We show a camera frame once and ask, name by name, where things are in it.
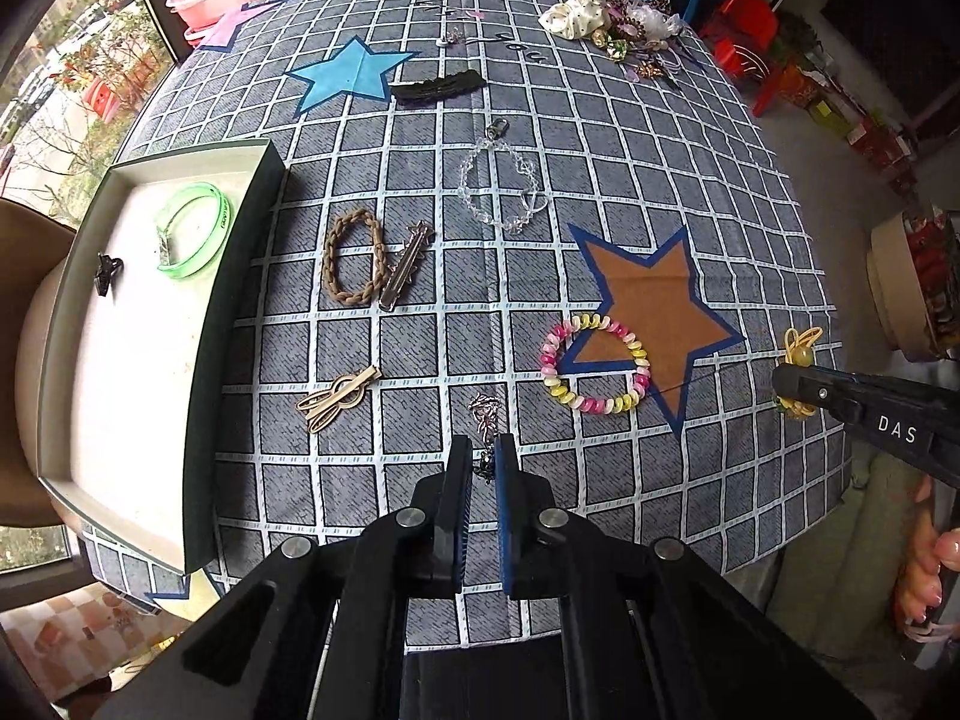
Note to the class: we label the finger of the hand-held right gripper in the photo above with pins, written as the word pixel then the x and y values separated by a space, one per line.
pixel 814 388

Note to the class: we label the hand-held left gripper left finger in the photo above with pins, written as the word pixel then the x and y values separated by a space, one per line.
pixel 463 514

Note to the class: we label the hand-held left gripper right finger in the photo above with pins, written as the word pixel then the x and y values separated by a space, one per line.
pixel 508 521

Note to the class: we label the gold rabbit-shaped hair clip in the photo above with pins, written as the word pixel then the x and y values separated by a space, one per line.
pixel 341 394

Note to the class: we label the silver star hair clip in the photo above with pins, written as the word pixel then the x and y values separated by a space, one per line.
pixel 401 274

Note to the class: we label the green-edged white tray box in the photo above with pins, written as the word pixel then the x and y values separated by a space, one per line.
pixel 112 390

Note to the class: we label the black comb hair clip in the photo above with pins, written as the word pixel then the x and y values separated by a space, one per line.
pixel 439 88

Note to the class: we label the pile of mixed jewelry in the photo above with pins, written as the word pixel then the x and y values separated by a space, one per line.
pixel 637 30

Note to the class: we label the person's right hand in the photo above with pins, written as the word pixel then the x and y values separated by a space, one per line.
pixel 926 577

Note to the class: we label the round beige box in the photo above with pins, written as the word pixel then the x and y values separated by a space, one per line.
pixel 896 292

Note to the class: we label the checked tablecloth with stars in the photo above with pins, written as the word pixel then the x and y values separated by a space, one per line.
pixel 420 345

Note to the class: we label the pile of coloured boxes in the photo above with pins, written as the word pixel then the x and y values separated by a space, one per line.
pixel 870 139

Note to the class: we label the orange plastic stool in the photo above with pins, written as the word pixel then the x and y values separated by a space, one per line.
pixel 780 86

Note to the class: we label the red plastic stool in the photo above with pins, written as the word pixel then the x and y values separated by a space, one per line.
pixel 742 19

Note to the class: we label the green translucent bangle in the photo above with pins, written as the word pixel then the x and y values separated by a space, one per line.
pixel 222 221

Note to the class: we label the checked printed storage box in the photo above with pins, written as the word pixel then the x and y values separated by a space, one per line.
pixel 60 637

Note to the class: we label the small black claw clip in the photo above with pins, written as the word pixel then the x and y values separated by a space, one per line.
pixel 105 274

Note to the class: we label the brown leather chair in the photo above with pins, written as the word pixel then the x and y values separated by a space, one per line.
pixel 34 390

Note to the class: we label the small silver earring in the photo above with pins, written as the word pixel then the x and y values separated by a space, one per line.
pixel 450 37

